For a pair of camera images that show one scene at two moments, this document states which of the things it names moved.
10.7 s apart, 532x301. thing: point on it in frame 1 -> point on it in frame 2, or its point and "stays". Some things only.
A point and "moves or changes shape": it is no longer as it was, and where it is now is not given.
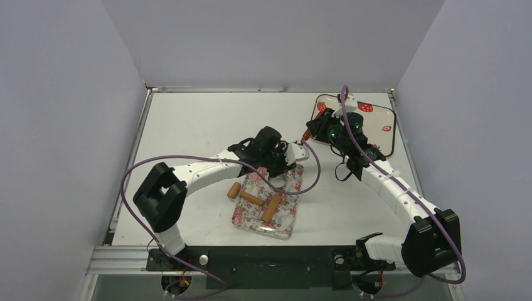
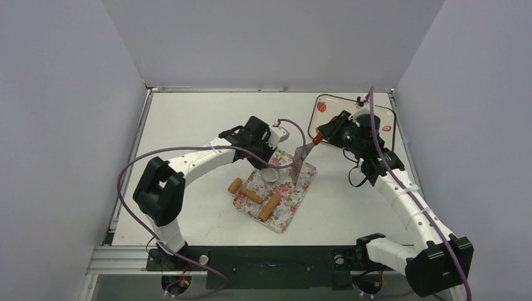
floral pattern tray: (270, 203) moves or changes shape
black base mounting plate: (268, 266) stays
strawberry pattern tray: (379, 124) stays
